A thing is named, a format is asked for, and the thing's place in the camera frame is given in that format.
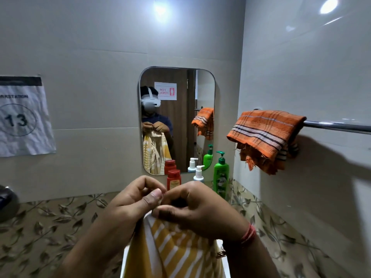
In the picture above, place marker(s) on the rounded wall mirror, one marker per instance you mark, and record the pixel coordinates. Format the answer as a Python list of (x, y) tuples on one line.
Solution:
[(179, 118)]

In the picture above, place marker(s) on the black towel bar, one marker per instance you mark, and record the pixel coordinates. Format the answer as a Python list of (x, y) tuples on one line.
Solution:
[(339, 126)]

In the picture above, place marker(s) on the person's right hand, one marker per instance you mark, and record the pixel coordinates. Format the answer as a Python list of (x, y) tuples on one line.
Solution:
[(208, 214)]

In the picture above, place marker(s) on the person's left forearm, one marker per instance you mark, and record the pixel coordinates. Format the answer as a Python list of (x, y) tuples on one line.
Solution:
[(95, 249)]

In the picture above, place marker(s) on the person's left hand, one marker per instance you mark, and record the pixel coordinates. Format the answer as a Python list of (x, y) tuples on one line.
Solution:
[(130, 202)]

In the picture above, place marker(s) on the blue white pump bottle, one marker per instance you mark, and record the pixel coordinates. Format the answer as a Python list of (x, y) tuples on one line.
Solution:
[(198, 173)]

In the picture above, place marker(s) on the white crumpled paper sign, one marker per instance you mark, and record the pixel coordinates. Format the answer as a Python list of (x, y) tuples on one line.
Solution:
[(23, 118)]

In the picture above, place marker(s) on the yellow striped towel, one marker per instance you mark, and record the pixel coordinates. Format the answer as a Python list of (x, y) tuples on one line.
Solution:
[(174, 251)]

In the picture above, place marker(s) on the orange plaid towel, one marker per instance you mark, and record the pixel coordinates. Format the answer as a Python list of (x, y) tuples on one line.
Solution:
[(263, 133)]

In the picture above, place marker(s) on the chrome wall valve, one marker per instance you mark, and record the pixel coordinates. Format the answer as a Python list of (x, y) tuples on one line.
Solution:
[(7, 202)]

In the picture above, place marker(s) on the green pump bottle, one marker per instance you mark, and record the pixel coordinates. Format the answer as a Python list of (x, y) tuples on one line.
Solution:
[(221, 176)]

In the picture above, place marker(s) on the red bottle with yellow label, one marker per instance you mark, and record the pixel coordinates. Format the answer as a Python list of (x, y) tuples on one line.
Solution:
[(174, 180)]

